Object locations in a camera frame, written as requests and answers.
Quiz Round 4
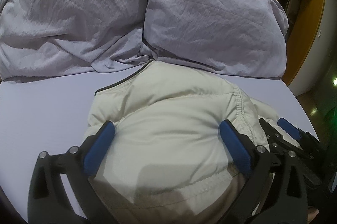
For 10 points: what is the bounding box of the white puffer jacket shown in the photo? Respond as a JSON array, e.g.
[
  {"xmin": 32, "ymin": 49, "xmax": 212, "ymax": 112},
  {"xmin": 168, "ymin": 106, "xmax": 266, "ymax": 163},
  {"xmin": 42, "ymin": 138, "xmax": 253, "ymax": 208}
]
[{"xmin": 85, "ymin": 61, "xmax": 279, "ymax": 223}]

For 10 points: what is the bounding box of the lavender bed sheet mattress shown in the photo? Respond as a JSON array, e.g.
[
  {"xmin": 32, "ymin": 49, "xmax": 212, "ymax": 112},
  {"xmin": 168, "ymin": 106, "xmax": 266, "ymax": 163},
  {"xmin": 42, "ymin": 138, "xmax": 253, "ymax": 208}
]
[{"xmin": 1, "ymin": 61, "xmax": 313, "ymax": 223}]

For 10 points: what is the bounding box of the left lavender pillow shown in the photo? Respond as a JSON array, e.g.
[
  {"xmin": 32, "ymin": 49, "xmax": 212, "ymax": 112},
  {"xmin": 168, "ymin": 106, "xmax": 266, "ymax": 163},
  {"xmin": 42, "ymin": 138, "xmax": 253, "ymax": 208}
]
[{"xmin": 1, "ymin": 0, "xmax": 151, "ymax": 80}]

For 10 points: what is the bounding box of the lavender pillow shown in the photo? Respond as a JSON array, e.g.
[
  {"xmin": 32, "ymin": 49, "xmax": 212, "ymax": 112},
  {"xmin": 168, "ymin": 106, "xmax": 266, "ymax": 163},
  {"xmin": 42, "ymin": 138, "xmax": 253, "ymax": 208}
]
[
  {"xmin": 143, "ymin": 0, "xmax": 289, "ymax": 78},
  {"xmin": 1, "ymin": 0, "xmax": 151, "ymax": 80}
]

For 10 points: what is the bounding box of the right lavender pillow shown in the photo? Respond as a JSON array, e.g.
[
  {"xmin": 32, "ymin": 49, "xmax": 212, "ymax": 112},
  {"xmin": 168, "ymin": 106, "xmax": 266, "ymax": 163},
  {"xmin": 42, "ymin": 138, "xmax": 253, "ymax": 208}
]
[{"xmin": 143, "ymin": 0, "xmax": 289, "ymax": 78}]

